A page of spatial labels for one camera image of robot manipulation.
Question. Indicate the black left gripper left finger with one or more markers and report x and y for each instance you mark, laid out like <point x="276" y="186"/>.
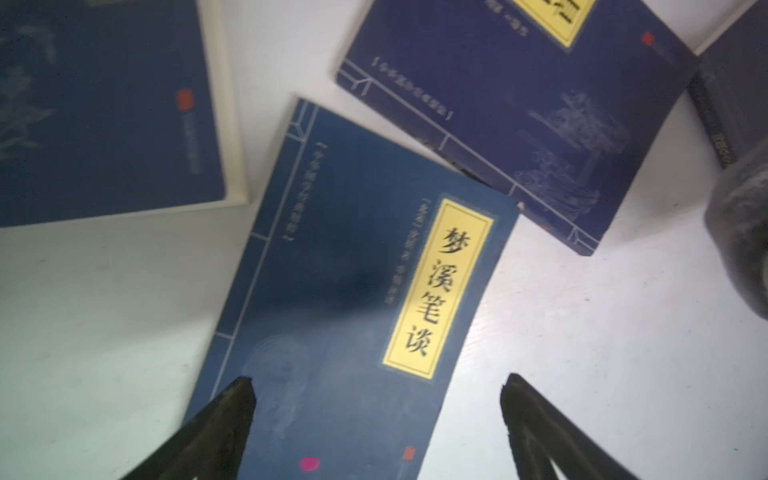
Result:
<point x="211" y="445"/>

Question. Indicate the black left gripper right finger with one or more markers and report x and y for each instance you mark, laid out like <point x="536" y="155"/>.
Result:
<point x="544" y="442"/>

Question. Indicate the blue book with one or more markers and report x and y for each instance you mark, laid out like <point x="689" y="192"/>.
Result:
<point x="729" y="90"/>
<point x="116" y="107"/>
<point x="357" y="287"/>
<point x="553" y="103"/>

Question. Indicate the grey striped cleaning cloth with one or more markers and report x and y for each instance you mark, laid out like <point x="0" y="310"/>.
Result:
<point x="736" y="219"/>

